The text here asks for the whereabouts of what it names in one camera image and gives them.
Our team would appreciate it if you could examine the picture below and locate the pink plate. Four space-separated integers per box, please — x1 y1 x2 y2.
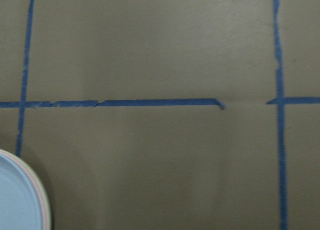
0 150 48 230

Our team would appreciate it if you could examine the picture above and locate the cream plate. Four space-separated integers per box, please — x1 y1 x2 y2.
0 149 52 230

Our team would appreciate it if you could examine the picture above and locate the blue plate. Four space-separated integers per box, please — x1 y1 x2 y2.
0 155 43 230

